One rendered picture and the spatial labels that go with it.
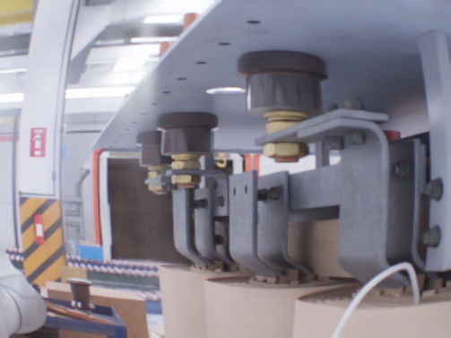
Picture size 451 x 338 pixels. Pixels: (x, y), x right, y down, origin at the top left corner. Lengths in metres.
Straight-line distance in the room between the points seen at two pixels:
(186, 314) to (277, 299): 0.49
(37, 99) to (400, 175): 10.91
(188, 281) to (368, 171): 0.79
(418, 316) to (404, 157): 0.21
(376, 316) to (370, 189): 0.16
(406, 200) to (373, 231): 0.05
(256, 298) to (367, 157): 0.36
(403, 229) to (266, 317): 0.35
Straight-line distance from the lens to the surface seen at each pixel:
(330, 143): 0.78
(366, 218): 0.75
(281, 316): 1.03
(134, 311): 2.35
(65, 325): 1.72
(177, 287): 1.51
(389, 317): 0.65
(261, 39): 0.85
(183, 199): 1.57
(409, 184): 0.75
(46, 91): 11.57
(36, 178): 11.41
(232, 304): 1.10
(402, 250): 0.76
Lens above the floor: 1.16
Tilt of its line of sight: 4 degrees up
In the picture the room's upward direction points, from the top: straight up
